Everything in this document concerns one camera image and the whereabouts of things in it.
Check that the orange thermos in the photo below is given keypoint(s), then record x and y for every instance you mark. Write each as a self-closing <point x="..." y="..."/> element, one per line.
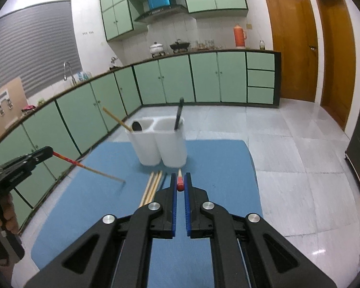
<point x="239" y="36"/>

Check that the black chopstick silver end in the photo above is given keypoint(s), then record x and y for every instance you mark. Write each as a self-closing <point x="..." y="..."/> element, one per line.
<point x="179" y="114"/>

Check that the black wok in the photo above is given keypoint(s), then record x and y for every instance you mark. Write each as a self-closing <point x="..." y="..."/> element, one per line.
<point x="180" y="46"/>

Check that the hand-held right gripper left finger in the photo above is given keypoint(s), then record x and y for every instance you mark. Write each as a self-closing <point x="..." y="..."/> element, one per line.
<point x="174" y="210"/>

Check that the blue mat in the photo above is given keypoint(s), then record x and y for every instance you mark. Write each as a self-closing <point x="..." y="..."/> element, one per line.
<point x="222" y="174"/>

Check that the white double utensil holder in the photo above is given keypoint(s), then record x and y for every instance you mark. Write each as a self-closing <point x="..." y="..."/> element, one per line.
<point x="147" y="150"/>

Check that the black range hood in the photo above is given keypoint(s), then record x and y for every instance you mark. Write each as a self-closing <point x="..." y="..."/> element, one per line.
<point x="160" y="12"/>

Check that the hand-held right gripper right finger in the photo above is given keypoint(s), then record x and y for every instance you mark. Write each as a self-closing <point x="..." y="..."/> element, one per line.
<point x="188" y="210"/>

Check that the black spoon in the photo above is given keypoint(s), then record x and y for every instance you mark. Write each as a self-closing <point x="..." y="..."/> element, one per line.
<point x="136" y="126"/>

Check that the cardboard sheet with white brackets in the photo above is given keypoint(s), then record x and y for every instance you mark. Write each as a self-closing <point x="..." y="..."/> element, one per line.
<point x="15" y="114"/>

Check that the green base cabinets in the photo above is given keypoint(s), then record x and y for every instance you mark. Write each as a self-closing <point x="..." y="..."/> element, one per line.
<point x="204" y="78"/>

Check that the red cloth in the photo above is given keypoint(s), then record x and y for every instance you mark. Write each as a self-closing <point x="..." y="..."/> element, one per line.
<point x="28" y="108"/>

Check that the steel faucet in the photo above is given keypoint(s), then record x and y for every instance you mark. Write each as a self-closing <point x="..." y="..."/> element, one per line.
<point x="72" y="73"/>

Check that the glass jar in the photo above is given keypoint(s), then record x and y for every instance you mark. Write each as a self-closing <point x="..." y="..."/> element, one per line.
<point x="262" y="45"/>

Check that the white cooking pot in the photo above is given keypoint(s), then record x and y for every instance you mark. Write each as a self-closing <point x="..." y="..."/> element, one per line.
<point x="157" y="49"/>

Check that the wooden door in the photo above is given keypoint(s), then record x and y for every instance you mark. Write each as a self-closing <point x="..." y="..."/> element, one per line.
<point x="291" y="42"/>
<point x="337" y="60"/>

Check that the small kettle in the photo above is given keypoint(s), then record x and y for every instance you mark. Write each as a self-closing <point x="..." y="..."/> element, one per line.
<point x="114" y="63"/>

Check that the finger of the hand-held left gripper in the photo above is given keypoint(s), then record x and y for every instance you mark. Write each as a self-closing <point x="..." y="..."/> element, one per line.
<point x="42" y="151"/>
<point x="33" y="165"/>

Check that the plastic bottles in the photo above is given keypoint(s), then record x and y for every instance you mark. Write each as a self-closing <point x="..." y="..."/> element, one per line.
<point x="84" y="76"/>

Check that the person's left hand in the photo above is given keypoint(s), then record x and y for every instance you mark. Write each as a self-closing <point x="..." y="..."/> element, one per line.
<point x="7" y="216"/>

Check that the grey window blind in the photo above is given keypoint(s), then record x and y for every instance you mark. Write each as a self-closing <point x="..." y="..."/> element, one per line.
<point x="36" y="45"/>

